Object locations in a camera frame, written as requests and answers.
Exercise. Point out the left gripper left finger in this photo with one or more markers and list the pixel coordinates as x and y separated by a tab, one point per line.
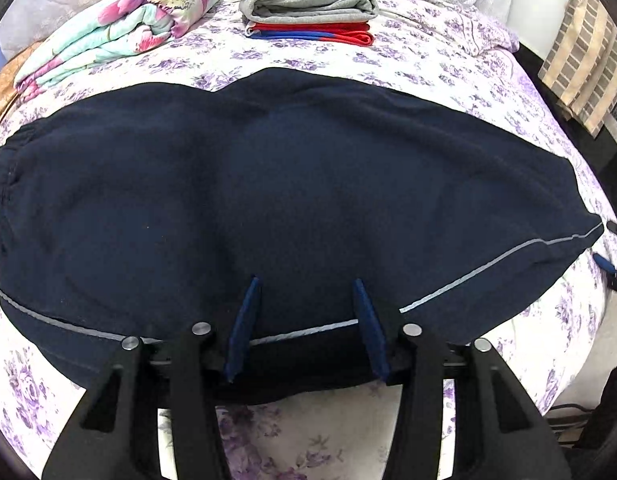
113	431

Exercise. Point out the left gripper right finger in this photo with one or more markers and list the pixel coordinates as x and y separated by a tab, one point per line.
499	433

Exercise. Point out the navy blue sweatpants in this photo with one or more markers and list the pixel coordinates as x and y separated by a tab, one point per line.
304	217

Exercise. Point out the beige brick pattern curtain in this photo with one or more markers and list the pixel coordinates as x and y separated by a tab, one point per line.
581	67

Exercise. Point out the floral purple bed sheet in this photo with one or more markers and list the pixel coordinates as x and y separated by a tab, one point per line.
423	47

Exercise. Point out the folded red blue garment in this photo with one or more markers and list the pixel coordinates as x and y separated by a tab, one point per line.
356	34

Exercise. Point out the brown orange pillow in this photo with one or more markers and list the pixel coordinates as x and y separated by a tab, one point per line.
7	93

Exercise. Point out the folded floral teal quilt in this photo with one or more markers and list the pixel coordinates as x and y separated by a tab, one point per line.
105	32

